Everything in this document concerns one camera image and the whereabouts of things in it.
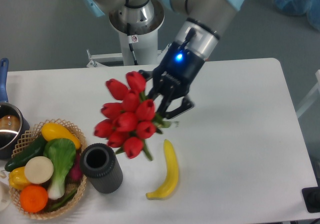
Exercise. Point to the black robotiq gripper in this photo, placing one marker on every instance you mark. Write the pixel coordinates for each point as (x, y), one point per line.
(178, 68)

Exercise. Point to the red tulip bouquet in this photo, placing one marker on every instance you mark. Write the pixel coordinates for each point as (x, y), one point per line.
(132, 119)

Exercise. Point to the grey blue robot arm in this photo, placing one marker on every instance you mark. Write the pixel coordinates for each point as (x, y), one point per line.
(206, 21)

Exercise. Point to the dark grey ribbed vase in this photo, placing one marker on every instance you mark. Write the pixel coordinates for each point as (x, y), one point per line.
(98, 162)

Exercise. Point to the yellow banana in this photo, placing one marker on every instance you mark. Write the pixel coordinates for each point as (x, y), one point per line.
(168, 186)

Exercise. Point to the purple red radish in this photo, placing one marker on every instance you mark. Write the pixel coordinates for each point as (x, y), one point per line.
(75, 172)

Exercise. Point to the green bok choy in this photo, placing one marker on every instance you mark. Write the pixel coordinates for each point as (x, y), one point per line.
(62, 154)

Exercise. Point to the yellow squash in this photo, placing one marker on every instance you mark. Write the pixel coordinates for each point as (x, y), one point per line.
(52, 131)

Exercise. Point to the dark green bean pod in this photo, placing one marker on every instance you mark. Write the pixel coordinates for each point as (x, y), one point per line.
(62, 202)

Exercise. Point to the green cucumber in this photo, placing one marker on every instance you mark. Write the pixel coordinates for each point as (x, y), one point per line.
(34, 149)

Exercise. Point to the woven wicker basket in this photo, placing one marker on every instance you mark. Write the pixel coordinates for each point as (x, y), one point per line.
(28, 137)

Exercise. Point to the white round radish slice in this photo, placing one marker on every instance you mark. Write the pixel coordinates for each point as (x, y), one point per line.
(38, 170)

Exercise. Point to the blue plastic bag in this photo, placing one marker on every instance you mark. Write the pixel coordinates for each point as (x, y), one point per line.
(308, 8)

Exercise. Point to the black device at edge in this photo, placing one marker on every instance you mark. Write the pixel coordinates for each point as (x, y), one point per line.
(311, 196)

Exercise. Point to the orange fruit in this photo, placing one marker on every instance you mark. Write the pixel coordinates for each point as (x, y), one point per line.
(33, 198)

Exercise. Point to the yellow bell pepper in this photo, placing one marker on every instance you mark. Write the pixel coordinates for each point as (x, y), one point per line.
(17, 179)

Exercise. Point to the white garlic piece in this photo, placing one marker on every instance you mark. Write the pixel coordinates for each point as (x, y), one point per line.
(3, 174)

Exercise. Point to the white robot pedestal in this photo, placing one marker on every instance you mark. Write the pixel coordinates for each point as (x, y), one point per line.
(137, 30)

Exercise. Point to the white frame at right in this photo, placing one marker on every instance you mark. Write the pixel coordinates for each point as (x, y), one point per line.
(310, 97)

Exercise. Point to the blue handled saucepan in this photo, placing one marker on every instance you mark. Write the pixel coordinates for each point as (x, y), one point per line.
(12, 122)

